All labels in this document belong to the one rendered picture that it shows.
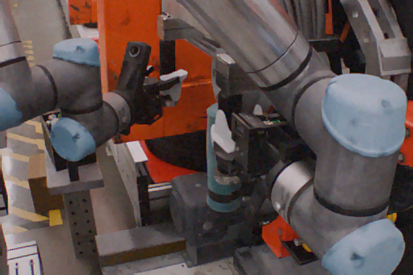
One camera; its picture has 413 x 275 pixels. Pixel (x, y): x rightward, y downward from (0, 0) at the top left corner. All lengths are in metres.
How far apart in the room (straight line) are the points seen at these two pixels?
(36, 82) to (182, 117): 0.79
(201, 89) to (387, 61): 0.78
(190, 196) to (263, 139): 0.78
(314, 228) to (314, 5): 0.37
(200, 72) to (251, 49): 0.93
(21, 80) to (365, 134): 0.46
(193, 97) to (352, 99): 1.02
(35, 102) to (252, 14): 0.35
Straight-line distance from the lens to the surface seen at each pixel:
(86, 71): 0.69
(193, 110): 1.37
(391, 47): 0.70
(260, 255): 1.37
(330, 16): 0.95
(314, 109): 0.42
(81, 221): 1.63
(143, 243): 1.56
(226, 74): 0.63
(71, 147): 0.72
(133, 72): 0.84
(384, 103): 0.37
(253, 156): 0.55
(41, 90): 0.65
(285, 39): 0.44
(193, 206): 1.28
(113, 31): 1.23
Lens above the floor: 1.13
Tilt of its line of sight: 24 degrees down
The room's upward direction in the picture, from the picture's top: straight up
